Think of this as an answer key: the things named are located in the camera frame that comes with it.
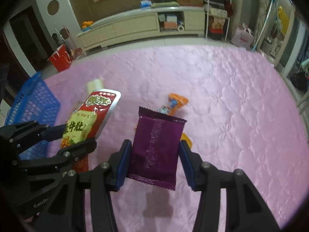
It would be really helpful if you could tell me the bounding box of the orange chocolate bar wrapper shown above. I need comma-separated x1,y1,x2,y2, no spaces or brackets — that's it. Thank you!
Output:
159,93,189,116

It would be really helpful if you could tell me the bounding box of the pile of oranges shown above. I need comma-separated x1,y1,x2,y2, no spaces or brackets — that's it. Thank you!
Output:
82,21,94,29

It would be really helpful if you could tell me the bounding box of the orange snack bag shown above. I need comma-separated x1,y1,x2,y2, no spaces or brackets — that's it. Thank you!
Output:
180,132,193,149

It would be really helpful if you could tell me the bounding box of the small white cracker pack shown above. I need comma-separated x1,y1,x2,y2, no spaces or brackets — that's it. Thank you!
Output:
87,78,104,94

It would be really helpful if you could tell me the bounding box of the red paper bag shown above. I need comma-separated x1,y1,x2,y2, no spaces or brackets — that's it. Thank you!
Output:
49,44,72,72

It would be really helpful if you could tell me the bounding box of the blue plastic basket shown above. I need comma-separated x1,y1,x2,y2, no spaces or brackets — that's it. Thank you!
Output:
4,72,60,160

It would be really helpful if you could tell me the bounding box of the white metal shelf rack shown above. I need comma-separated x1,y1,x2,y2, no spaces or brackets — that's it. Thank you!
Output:
203,0,233,41

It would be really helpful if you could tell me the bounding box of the blue plastic container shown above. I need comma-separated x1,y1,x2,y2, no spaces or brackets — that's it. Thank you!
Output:
140,0,152,9

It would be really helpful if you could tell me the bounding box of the purple snack packet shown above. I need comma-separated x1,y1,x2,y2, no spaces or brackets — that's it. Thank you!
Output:
127,107,186,191

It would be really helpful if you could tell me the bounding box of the pink quilted tablecloth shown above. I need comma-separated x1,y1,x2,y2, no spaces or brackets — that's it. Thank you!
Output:
46,45,308,227

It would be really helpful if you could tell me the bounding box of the pink gift bag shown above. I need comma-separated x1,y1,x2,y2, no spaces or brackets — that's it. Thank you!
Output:
231,23,254,50

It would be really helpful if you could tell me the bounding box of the cream TV cabinet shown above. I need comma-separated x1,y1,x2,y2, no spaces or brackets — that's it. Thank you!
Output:
76,6,205,52

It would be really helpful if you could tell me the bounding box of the red beef tripe snack bag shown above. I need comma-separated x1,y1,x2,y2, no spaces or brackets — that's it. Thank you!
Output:
60,89,122,174

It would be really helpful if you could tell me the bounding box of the green folded cloth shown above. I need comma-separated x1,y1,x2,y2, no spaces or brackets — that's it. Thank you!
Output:
151,1,180,9

